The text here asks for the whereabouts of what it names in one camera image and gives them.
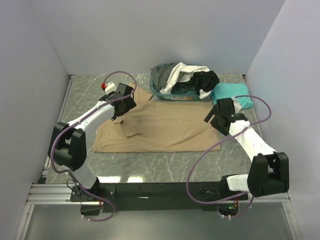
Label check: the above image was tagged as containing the tan t shirt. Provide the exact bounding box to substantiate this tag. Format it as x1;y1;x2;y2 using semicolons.
92;87;219;153

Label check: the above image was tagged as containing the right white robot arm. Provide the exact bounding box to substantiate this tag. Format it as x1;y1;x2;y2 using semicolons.
204;98;290;200

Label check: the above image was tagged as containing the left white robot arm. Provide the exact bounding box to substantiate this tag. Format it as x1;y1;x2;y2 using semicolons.
48;83;136;201

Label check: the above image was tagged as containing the folded teal t shirt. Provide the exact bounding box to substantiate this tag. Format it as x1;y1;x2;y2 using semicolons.
210;83;254;109

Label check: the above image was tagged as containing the teal plastic basket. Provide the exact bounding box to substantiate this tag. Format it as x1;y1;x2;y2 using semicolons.
150;78;212;102

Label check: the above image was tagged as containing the black t shirt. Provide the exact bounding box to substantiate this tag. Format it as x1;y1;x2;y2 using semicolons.
177;70;220;95

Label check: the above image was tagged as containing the grey t shirt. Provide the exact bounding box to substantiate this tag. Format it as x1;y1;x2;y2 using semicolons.
150;63;177;92

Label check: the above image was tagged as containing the white t shirt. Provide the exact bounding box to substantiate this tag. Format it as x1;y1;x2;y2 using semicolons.
159;62;210;94

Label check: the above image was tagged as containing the black base beam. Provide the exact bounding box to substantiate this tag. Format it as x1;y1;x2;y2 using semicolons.
69;181;251;216

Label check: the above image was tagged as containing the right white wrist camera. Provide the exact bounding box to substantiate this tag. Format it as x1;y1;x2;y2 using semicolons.
232;98;242;114

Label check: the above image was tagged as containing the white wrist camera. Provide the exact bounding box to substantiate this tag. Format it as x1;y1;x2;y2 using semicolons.
232;98;242;114
101;82;117;95

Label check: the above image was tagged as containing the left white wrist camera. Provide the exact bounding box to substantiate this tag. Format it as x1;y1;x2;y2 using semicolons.
101;82;117;95

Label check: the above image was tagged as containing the aluminium rail frame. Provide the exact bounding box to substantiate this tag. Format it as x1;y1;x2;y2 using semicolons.
14;74;301;240

